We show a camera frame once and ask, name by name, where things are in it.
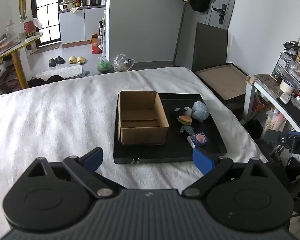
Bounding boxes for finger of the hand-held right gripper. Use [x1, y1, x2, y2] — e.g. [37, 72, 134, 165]
[264, 129, 300, 147]

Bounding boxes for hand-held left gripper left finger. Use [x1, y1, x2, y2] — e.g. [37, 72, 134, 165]
[25, 147, 114, 199]

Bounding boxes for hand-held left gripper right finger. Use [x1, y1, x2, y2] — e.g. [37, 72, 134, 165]
[181, 147, 268, 198]

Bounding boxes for planet print packet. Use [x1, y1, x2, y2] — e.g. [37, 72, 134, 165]
[187, 132, 209, 147]

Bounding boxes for black tray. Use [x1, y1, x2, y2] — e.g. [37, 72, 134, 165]
[113, 93, 227, 165]

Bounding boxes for grey plush toy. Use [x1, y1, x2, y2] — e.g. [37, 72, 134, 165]
[179, 125, 195, 135]

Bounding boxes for burger plush toy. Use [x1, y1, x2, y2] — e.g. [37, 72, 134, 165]
[177, 115, 192, 125]

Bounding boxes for blue fluffy ball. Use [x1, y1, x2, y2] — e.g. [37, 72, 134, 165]
[191, 101, 210, 123]

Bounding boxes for brown cardboard box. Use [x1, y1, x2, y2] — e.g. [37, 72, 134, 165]
[118, 90, 170, 146]

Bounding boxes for white desk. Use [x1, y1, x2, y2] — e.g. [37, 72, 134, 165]
[245, 74, 300, 140]

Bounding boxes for small white cup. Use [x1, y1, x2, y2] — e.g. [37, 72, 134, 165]
[280, 92, 292, 104]

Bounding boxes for black and white plush toy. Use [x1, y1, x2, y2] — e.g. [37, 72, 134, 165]
[174, 107, 193, 117]

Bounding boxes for white tape roll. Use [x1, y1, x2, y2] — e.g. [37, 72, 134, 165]
[279, 79, 295, 93]

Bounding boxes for white fluffy blanket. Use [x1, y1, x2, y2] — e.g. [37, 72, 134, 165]
[0, 66, 268, 232]

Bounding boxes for clear drawer organizer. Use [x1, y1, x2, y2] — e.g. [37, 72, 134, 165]
[272, 51, 300, 85]

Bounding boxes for black box lid brown inside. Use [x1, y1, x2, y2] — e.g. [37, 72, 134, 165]
[194, 62, 250, 104]

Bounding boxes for dark floor cloth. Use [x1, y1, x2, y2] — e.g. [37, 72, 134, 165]
[27, 75, 65, 88]

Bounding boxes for white floor towel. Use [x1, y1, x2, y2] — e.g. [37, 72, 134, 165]
[36, 66, 84, 79]

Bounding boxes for green plastic bag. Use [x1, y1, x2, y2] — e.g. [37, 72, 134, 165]
[97, 56, 112, 73]

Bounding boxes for clear plastic bag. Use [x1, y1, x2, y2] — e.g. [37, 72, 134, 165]
[112, 54, 135, 72]

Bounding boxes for dark grey panel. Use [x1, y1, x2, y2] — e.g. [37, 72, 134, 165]
[192, 22, 228, 72]

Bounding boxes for orange carton box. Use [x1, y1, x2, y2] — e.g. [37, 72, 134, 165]
[90, 34, 102, 54]

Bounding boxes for round table yellow leg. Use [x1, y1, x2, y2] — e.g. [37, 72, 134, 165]
[0, 32, 43, 88]

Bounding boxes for grey kitchen cabinet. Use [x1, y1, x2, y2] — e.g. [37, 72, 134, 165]
[58, 5, 107, 48]

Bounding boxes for black door lock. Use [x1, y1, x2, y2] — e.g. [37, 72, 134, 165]
[212, 4, 227, 25]

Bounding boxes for red canister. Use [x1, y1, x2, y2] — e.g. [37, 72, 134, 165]
[24, 20, 36, 38]

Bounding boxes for black framed glass door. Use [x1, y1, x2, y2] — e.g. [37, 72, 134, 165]
[31, 0, 62, 43]

